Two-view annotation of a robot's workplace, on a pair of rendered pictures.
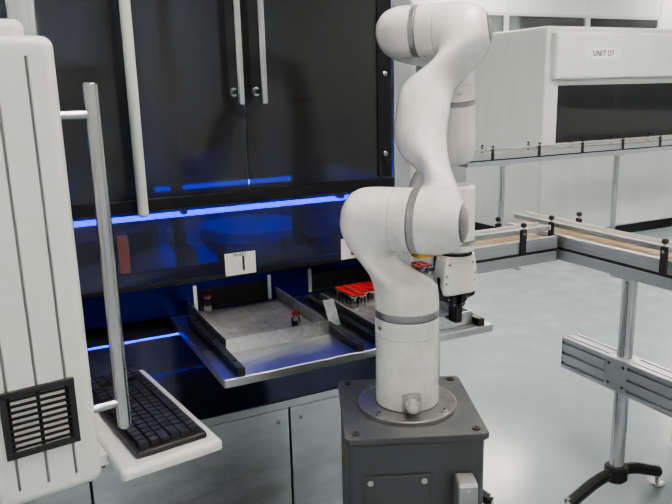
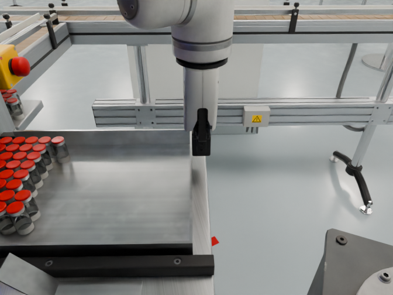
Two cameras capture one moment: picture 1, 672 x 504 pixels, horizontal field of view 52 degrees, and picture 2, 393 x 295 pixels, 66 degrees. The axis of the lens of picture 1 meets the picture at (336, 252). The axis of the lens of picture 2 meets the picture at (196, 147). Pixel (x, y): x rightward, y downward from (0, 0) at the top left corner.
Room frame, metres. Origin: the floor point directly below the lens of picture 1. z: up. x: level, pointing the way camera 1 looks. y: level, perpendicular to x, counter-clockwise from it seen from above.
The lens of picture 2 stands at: (1.42, 0.10, 1.22)
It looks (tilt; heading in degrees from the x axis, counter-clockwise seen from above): 36 degrees down; 295
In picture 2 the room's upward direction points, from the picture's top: straight up
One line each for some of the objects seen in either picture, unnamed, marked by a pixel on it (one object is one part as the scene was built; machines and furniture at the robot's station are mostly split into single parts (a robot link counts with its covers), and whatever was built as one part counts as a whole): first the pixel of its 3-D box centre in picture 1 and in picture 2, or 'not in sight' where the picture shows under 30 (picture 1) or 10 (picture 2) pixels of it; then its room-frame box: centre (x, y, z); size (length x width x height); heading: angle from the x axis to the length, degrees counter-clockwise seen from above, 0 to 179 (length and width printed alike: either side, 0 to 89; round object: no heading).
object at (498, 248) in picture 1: (469, 247); (7, 55); (2.31, -0.46, 0.92); 0.69 x 0.16 x 0.16; 116
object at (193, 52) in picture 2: (457, 245); (202, 45); (1.60, -0.29, 1.09); 0.09 x 0.08 x 0.03; 116
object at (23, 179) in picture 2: (375, 296); (28, 179); (1.81, -0.11, 0.90); 0.18 x 0.02 x 0.05; 116
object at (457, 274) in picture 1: (456, 270); (201, 86); (1.60, -0.29, 1.03); 0.10 x 0.08 x 0.11; 116
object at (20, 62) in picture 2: not in sight; (18, 67); (2.01, -0.28, 0.99); 0.04 x 0.04 x 0.04; 26
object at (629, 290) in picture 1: (622, 381); (147, 117); (2.21, -0.98, 0.46); 0.09 x 0.09 x 0.77; 26
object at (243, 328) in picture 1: (254, 316); not in sight; (1.69, 0.21, 0.90); 0.34 x 0.26 x 0.04; 26
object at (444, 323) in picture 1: (392, 307); (85, 182); (1.74, -0.14, 0.90); 0.34 x 0.26 x 0.04; 26
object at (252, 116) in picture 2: not in sight; (255, 116); (1.70, -1.15, 0.50); 0.12 x 0.05 x 0.09; 26
